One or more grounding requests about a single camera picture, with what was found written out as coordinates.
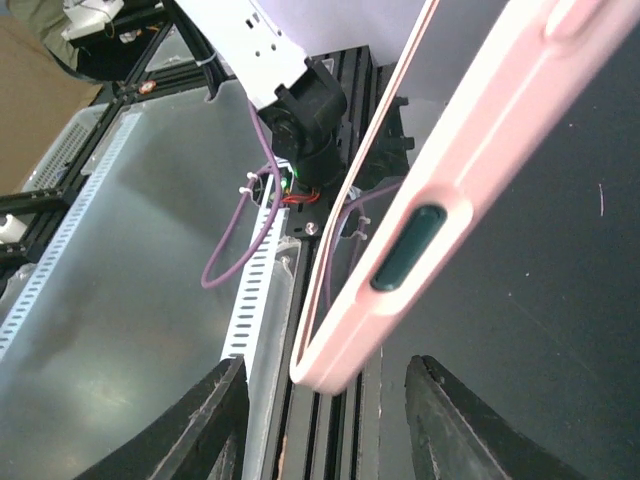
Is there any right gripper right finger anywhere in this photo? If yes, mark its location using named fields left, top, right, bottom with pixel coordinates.
left=405, top=356, right=585, bottom=480

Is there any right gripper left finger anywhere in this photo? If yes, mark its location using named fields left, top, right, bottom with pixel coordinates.
left=77, top=356, right=249, bottom=480

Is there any pink cased phone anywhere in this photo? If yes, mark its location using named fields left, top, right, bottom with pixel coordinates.
left=288, top=0, right=640, bottom=397

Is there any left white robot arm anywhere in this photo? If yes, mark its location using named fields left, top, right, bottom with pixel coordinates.
left=177, top=1, right=347, bottom=189

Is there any small electronics board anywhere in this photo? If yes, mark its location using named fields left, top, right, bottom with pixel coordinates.
left=280, top=170, right=321, bottom=207

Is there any grey perforated plastic bin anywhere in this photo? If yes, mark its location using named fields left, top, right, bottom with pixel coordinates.
left=20, top=104, right=107, bottom=193

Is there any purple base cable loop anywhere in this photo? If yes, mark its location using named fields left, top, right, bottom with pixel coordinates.
left=200, top=99, right=406, bottom=311

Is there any light blue slotted cable duct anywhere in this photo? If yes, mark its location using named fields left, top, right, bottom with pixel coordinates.
left=1, top=105, right=286, bottom=390

